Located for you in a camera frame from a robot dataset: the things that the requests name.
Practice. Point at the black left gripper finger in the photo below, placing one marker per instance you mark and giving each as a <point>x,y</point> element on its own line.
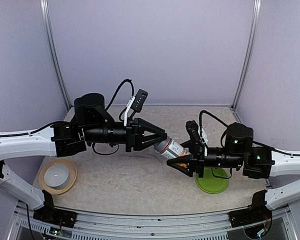
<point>145,126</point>
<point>151,140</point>

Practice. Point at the green plate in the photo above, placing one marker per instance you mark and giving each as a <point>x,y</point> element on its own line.
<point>214,180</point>

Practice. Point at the front aluminium rail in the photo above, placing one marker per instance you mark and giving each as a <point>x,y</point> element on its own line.
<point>102,226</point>

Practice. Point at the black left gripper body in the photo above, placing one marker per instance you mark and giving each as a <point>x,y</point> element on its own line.
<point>132,140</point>

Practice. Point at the white bowl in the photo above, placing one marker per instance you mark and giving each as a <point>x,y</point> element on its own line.
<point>57,176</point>

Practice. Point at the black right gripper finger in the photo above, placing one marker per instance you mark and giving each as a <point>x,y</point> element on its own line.
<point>188,144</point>
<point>184,164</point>

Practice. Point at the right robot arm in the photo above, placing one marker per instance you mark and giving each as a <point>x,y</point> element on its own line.
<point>240,152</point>

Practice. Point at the aluminium frame post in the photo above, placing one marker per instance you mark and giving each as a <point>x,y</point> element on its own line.
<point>45,12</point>
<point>248,54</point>

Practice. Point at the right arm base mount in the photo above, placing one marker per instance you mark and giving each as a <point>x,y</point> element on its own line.
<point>254,213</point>

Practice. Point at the right aluminium frame post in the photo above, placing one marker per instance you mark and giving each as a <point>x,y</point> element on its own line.
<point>248,54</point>

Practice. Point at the left aluminium frame post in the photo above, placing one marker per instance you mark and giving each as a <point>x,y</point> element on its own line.
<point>45,12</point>

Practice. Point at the beige plate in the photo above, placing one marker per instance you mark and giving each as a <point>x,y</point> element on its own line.
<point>72,176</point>

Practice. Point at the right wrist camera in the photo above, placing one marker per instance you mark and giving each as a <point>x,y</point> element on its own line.
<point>193,131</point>

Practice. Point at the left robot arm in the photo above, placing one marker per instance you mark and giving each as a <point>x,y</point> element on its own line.
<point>90,124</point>

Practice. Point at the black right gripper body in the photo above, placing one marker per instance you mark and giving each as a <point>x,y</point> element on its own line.
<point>199,158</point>

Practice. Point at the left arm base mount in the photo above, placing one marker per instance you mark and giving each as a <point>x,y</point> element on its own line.
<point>52,215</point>

